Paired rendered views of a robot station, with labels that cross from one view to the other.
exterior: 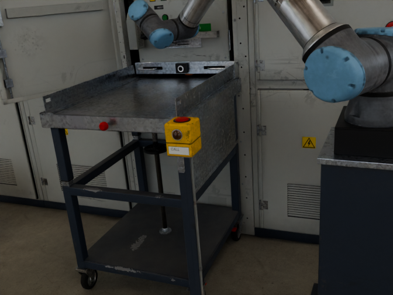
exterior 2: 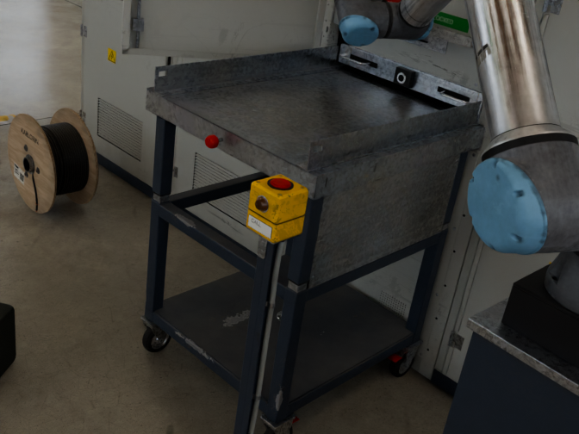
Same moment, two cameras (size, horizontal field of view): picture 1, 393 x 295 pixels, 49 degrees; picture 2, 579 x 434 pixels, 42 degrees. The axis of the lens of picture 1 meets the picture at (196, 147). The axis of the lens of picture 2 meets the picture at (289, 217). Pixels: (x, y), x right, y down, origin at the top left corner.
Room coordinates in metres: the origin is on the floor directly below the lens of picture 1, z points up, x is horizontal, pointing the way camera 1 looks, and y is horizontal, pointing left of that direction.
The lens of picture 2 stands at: (-0.02, -0.40, 1.47)
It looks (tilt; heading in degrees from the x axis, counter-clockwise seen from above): 26 degrees down; 18
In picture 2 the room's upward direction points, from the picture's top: 9 degrees clockwise
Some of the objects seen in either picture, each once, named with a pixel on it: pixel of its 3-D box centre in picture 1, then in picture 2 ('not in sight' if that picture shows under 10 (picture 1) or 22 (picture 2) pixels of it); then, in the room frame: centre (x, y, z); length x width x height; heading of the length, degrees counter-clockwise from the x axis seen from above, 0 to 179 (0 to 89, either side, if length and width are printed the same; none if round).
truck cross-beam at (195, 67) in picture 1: (184, 67); (411, 76); (2.19, 0.03, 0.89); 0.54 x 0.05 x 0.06; 67
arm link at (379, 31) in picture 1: (378, 57); not in sight; (1.25, -0.55, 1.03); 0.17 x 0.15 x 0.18; 129
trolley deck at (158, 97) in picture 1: (150, 100); (318, 118); (1.82, 0.18, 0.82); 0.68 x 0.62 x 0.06; 157
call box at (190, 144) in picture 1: (183, 136); (277, 207); (1.19, 0.04, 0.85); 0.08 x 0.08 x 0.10; 67
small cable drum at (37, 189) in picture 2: not in sight; (52, 160); (2.28, 1.41, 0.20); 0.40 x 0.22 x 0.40; 65
